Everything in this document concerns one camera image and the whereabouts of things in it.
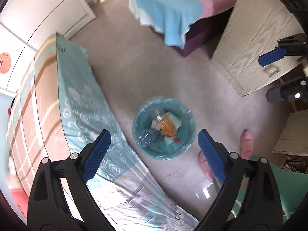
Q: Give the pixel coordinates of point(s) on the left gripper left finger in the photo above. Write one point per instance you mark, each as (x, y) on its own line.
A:
(48, 208)

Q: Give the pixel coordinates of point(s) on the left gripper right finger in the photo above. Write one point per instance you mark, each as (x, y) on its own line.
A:
(210, 148)

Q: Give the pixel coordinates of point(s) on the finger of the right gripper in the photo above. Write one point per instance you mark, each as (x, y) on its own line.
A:
(294, 45)
(290, 91)

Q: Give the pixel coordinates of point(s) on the orange label bottle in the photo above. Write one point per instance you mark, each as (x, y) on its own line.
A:
(165, 125)

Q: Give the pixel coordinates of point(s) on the white paper cup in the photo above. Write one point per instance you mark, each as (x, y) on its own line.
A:
(174, 119)

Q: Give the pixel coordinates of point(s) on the blue label water bottle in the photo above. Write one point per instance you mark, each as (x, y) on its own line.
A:
(151, 138)

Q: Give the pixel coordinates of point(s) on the teal lined trash bin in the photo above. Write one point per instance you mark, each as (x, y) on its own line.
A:
(186, 133)

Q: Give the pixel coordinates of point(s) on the wooden desk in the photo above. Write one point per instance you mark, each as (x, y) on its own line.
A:
(253, 30)

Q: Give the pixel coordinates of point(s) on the green trouser leg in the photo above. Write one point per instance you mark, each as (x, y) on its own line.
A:
(261, 208)

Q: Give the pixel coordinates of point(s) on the pink right slipper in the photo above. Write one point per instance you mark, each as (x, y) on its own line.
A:
(204, 166)

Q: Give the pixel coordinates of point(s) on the purple ottoman bed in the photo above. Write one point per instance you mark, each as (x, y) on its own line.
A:
(203, 31)

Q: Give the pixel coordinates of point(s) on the bed with teal sheet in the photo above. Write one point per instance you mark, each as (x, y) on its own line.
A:
(60, 108)

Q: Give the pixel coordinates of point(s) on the blue pink blanket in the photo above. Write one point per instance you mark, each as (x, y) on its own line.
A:
(173, 18)

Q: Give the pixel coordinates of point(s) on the white wardrobe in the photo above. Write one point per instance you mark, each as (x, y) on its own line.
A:
(26, 24)

